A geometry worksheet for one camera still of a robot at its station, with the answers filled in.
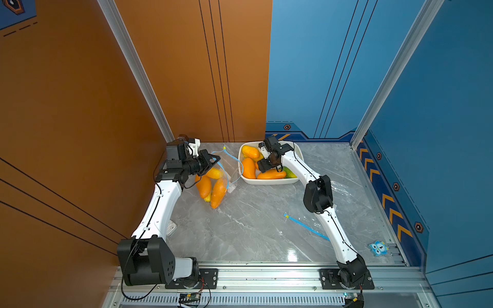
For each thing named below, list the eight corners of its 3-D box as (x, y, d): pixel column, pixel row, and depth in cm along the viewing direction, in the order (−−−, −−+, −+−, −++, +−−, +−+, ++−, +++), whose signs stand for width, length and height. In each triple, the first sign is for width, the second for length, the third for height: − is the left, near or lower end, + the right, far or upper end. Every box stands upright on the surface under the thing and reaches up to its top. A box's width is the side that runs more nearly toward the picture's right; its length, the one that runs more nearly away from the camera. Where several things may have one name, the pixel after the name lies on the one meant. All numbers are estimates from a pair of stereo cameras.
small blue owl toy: (373, 255, 81) (375, 254, 79) (368, 242, 84) (370, 240, 83) (387, 255, 81) (390, 254, 79) (382, 242, 84) (385, 240, 83)
